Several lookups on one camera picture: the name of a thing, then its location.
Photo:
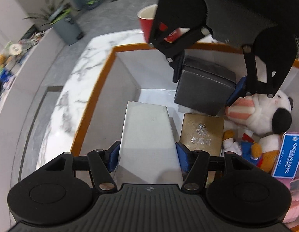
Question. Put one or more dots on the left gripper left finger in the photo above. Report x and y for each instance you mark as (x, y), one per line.
(112, 156)

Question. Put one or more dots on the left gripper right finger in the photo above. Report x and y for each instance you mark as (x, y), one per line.
(183, 156)

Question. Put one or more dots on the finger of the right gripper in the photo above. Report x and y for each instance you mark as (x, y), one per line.
(177, 65)
(239, 92)

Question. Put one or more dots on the brown cardboard box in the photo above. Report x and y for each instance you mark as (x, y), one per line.
(202, 132)

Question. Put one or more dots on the black box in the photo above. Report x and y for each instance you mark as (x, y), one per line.
(204, 86)

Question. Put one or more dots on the white long box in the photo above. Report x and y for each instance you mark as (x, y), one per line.
(147, 153)

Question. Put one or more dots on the snoopy plush toy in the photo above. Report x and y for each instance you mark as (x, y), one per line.
(262, 115)

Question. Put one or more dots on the teddy bear blue outfit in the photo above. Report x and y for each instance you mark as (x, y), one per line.
(262, 154)

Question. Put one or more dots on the pink backpack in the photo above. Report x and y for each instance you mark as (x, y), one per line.
(293, 212)

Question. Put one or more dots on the orange storage box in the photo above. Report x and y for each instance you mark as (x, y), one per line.
(223, 193)

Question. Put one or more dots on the blue ocean park tag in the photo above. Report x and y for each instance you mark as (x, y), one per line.
(287, 162)

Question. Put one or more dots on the grey plant pot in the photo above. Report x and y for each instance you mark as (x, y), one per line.
(68, 29)

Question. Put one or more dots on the green potted plant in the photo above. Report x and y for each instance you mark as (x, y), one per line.
(50, 13)

